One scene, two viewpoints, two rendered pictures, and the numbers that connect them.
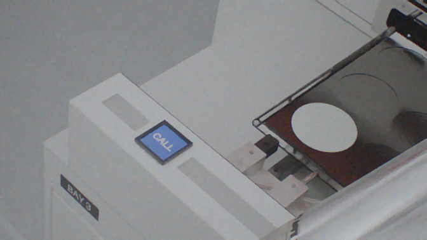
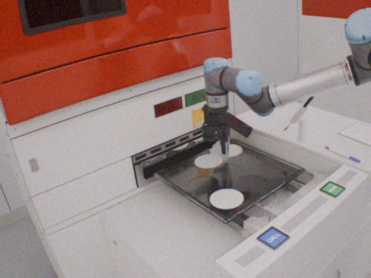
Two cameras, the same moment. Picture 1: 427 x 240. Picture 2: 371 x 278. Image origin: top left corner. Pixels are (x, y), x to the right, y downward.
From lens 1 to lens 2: 1.01 m
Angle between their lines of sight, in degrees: 59
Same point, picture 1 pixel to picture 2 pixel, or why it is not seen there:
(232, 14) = (72, 263)
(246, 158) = (256, 222)
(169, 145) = (275, 234)
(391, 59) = (177, 175)
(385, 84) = (195, 179)
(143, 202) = (292, 263)
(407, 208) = not seen: outside the picture
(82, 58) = not seen: outside the picture
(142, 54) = not seen: outside the picture
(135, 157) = (287, 249)
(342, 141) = (235, 193)
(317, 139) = (235, 200)
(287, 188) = (272, 208)
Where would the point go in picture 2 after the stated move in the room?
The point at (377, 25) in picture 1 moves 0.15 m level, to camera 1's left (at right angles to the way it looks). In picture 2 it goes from (142, 183) to (124, 208)
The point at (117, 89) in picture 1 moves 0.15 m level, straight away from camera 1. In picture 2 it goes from (231, 260) to (162, 260)
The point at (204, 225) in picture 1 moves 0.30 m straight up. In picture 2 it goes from (319, 224) to (334, 108)
